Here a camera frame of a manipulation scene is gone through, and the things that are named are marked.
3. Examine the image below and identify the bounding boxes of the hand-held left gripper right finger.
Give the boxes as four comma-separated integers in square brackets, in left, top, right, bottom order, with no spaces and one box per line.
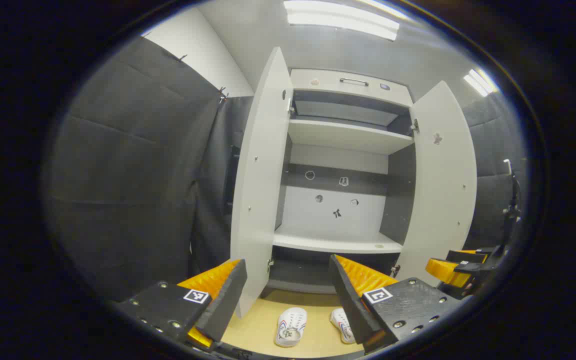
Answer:
[329,254,464,355]

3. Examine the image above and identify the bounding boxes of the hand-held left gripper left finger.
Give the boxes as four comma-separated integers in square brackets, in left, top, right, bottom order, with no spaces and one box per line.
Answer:
[118,258,248,350]

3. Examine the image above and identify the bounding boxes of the white shoe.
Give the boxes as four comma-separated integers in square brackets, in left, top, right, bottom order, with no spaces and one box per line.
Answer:
[330,307,357,345]
[275,307,308,348]

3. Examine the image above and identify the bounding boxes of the white cabinet door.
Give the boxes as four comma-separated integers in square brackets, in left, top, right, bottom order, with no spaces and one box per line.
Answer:
[230,46,294,318]
[397,81,478,287]

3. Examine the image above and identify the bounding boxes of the white shoe cabinet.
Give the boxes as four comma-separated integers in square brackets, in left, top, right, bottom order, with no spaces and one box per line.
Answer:
[230,46,478,318]

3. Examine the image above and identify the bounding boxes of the white cabinet shelf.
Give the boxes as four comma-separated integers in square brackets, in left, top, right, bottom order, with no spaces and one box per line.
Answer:
[288,118,414,156]
[273,225,404,255]

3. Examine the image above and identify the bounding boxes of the white cabinet drawer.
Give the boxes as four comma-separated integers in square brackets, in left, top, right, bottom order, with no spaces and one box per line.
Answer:
[290,68,414,107]

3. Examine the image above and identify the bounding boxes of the black backdrop cloth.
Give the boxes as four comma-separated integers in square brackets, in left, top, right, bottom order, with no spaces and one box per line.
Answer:
[460,92,526,251]
[43,35,226,303]
[190,95,254,273]

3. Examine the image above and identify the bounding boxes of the small ceiling light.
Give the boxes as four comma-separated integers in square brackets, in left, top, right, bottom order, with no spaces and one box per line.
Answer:
[463,68,497,97]

